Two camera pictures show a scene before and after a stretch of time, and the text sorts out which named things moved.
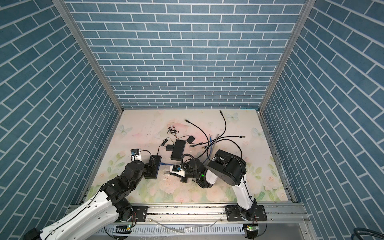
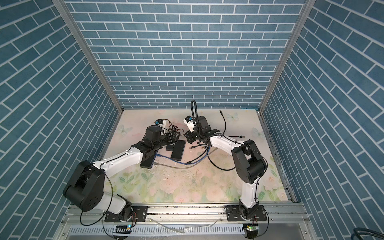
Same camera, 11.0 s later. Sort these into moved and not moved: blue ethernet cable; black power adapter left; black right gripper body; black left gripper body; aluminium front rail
Moved: blue ethernet cable; black right gripper body; black left gripper body
Not moved: black power adapter left; aluminium front rail
